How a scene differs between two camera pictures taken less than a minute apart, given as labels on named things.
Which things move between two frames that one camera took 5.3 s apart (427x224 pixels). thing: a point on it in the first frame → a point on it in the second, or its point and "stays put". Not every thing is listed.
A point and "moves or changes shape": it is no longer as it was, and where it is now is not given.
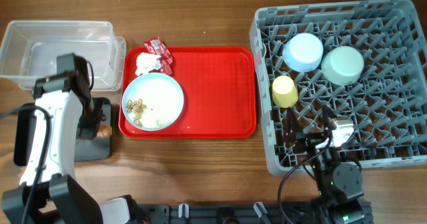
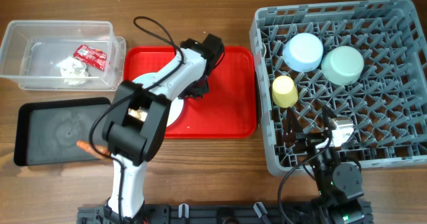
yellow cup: (284, 92) stays put
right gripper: (310, 140) stays put
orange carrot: (105, 131) moves or changes shape
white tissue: (147, 62) moves or changes shape
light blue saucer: (303, 53) stays put
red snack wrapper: (155, 46) → (89, 55)
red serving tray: (219, 87) stays put
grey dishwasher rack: (365, 61) stays put
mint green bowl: (342, 65) stays put
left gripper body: (89, 109) → (197, 90)
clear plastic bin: (29, 51) stays put
